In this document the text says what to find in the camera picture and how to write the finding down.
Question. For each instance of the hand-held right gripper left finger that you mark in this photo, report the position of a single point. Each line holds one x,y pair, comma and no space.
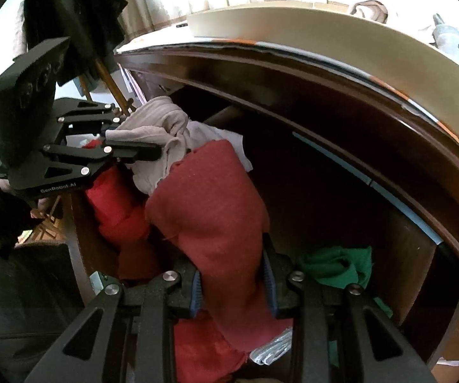
195,293

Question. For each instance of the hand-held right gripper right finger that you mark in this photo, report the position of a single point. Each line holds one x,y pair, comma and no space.
268,283

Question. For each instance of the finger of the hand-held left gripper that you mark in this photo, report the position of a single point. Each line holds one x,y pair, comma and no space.
133,151
93,113

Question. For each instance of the taupe underwear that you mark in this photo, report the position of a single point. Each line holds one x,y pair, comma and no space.
161,127

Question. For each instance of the red underwear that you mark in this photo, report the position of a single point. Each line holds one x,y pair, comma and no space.
117,215
213,215
201,351

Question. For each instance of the green underwear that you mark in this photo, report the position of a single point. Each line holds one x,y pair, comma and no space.
333,267

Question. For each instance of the silver patterned underwear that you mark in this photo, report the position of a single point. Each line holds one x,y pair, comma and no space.
271,351

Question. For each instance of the white underwear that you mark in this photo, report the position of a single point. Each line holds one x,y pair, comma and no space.
213,135

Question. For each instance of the light beige underwear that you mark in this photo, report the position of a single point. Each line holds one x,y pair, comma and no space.
367,10

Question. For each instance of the grey teal underwear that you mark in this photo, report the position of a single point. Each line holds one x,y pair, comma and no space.
450,36

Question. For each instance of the person's left hand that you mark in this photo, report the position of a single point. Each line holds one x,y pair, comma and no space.
44,207

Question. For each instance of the stack of thin books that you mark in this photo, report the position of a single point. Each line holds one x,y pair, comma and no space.
131,83

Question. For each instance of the black hanging cloth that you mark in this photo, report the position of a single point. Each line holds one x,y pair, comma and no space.
78,16

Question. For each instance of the person's dark clothing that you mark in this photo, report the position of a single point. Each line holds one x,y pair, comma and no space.
22,319

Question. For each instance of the wooden frame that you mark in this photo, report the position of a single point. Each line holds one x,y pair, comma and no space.
107,78

